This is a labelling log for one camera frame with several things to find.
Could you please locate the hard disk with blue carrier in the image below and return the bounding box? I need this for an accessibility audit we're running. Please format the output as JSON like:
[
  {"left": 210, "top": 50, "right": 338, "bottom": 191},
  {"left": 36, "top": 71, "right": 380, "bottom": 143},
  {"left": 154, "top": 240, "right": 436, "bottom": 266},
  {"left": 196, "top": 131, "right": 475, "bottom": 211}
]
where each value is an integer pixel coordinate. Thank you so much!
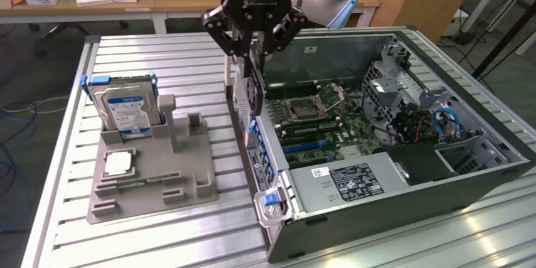
[{"left": 79, "top": 73, "right": 159, "bottom": 139}]

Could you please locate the metal socket cover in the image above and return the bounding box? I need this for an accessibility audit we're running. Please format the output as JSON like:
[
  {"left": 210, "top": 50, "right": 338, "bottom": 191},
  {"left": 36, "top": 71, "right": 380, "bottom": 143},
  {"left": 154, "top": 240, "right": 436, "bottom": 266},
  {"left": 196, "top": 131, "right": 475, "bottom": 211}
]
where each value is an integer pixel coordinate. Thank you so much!
[{"left": 316, "top": 83, "right": 347, "bottom": 110}]

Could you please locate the silver CPU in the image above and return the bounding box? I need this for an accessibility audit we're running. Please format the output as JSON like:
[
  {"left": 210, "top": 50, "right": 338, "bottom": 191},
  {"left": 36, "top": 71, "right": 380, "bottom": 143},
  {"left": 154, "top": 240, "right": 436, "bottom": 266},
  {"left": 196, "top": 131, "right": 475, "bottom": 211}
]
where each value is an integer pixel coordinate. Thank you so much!
[{"left": 103, "top": 152, "right": 135, "bottom": 175}]

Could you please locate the blue wire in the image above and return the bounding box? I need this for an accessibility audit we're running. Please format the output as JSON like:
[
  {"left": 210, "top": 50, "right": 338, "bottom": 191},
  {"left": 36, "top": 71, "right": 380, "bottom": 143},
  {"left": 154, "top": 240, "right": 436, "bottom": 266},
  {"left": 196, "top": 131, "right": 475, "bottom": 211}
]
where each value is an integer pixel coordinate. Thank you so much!
[{"left": 434, "top": 108, "right": 462, "bottom": 139}]

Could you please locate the perforated metal disk bay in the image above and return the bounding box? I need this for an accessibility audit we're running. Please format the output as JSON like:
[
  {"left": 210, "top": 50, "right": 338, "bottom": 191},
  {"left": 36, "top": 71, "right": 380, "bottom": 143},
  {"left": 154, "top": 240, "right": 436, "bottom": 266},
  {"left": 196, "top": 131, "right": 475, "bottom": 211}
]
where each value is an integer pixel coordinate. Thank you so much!
[{"left": 362, "top": 59, "right": 424, "bottom": 127}]

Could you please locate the wooden desk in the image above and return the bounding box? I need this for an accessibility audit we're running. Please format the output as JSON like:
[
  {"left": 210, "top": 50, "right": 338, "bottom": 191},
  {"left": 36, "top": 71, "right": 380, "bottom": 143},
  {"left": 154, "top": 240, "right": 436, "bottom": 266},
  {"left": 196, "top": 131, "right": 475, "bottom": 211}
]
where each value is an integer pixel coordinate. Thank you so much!
[{"left": 0, "top": 0, "right": 382, "bottom": 35}]

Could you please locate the black expansion slot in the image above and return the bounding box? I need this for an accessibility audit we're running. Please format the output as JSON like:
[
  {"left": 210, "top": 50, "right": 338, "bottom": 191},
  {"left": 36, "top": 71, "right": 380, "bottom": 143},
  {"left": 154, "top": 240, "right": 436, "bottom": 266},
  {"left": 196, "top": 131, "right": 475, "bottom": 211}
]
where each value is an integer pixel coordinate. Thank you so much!
[{"left": 288, "top": 154, "right": 335, "bottom": 169}]

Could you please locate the black stand pole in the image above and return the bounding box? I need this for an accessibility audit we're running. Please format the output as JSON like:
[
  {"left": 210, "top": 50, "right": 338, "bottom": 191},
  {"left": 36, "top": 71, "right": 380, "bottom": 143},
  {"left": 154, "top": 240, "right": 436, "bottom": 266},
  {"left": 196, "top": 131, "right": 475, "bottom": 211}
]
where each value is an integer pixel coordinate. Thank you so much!
[{"left": 472, "top": 0, "right": 536, "bottom": 80}]

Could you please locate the grey parts rack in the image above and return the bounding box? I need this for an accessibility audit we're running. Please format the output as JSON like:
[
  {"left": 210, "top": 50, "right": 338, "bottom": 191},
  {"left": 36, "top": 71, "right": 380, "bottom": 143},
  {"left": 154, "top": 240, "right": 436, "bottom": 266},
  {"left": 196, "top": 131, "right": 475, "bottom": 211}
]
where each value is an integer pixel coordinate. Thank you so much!
[{"left": 86, "top": 94, "right": 220, "bottom": 225}]

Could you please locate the blue expansion slot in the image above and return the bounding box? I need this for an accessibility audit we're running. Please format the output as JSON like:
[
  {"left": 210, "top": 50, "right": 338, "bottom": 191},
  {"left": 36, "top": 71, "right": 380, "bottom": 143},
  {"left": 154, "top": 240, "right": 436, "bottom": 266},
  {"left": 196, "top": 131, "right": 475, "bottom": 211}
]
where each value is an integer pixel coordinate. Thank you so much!
[{"left": 283, "top": 141, "right": 326, "bottom": 153}]

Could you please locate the black chair base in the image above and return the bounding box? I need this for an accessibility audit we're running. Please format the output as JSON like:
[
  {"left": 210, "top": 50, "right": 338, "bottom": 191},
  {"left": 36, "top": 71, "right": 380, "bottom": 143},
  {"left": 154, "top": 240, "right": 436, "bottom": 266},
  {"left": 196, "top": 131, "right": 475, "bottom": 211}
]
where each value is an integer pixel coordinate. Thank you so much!
[{"left": 28, "top": 22, "right": 91, "bottom": 58}]

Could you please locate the grey power supply unit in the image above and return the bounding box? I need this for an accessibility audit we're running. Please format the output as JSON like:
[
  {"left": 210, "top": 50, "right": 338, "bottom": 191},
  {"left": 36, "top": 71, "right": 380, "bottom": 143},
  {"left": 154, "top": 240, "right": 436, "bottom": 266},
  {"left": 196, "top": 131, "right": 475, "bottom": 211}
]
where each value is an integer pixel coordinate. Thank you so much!
[{"left": 288, "top": 151, "right": 410, "bottom": 214}]

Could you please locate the open black PC case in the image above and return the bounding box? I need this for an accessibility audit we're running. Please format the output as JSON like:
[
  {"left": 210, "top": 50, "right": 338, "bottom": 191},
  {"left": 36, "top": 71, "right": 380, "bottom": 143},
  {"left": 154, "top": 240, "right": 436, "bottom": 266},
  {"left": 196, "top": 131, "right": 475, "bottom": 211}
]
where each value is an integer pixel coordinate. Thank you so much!
[{"left": 224, "top": 28, "right": 536, "bottom": 264}]

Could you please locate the white floor box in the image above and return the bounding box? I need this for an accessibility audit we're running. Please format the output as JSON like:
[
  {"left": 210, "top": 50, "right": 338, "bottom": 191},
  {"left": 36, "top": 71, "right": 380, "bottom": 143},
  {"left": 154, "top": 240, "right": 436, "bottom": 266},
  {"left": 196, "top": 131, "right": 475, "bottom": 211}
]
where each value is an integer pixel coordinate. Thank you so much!
[{"left": 442, "top": 9, "right": 470, "bottom": 38}]

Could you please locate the red wire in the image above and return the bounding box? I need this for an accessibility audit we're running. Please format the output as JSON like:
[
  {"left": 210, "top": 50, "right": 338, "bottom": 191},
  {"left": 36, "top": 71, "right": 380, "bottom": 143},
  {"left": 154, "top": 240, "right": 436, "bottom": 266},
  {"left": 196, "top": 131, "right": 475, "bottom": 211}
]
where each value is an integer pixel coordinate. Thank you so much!
[{"left": 418, "top": 116, "right": 434, "bottom": 139}]

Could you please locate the green motherboard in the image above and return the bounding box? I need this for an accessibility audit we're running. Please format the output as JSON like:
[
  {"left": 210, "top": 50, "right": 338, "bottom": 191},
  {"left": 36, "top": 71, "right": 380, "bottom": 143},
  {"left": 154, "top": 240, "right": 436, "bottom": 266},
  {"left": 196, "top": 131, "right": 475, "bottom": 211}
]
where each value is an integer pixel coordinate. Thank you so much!
[{"left": 256, "top": 70, "right": 380, "bottom": 170}]

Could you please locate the blue floor cable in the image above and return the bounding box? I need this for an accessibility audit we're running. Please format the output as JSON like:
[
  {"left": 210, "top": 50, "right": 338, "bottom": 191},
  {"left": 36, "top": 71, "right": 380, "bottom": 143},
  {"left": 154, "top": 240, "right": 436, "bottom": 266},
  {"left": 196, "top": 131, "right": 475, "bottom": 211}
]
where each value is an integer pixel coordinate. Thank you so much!
[{"left": 0, "top": 104, "right": 38, "bottom": 234}]

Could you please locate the CPU socket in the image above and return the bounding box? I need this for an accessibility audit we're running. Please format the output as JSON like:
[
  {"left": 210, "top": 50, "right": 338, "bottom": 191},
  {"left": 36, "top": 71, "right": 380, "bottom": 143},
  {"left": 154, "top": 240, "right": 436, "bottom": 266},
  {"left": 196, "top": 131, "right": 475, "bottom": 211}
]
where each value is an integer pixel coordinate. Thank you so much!
[{"left": 288, "top": 98, "right": 326, "bottom": 121}]

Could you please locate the white floor cable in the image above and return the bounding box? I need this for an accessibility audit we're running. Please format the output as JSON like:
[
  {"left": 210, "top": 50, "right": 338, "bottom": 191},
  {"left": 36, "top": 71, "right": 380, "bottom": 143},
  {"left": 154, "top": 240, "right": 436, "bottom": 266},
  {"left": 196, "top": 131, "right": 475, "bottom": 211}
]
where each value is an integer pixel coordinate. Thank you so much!
[{"left": 0, "top": 95, "right": 68, "bottom": 115}]

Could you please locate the graphics card with black fan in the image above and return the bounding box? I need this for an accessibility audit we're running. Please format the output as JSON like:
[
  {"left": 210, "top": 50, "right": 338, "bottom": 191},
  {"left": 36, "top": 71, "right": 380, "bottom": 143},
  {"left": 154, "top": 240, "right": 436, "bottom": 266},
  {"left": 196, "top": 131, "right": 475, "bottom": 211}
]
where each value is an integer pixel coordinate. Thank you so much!
[{"left": 239, "top": 31, "right": 268, "bottom": 117}]

